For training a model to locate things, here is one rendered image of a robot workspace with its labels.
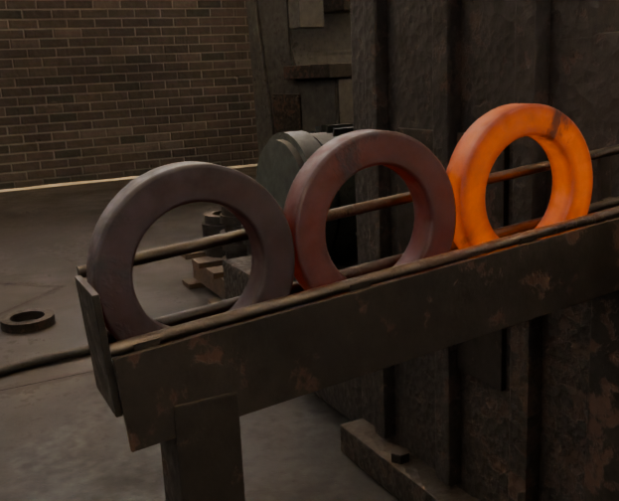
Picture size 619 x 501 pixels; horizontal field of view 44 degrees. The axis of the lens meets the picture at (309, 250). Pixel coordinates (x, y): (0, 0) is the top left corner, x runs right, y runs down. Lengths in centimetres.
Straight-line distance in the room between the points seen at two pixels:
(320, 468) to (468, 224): 102
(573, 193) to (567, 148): 5
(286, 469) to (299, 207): 110
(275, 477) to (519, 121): 109
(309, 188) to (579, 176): 33
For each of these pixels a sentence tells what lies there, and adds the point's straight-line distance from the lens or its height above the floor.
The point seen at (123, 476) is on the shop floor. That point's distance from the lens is 179.
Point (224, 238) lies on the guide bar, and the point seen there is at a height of 69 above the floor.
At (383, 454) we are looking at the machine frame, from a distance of 164.
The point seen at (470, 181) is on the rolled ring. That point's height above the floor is 72.
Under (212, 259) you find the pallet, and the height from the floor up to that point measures 14.
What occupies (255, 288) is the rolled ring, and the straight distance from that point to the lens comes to 71.
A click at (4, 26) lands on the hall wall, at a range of 676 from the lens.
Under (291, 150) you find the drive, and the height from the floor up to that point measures 64.
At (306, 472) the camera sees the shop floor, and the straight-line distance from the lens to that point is 173.
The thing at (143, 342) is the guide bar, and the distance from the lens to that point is 66.
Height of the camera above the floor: 84
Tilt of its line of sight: 13 degrees down
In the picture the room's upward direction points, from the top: 3 degrees counter-clockwise
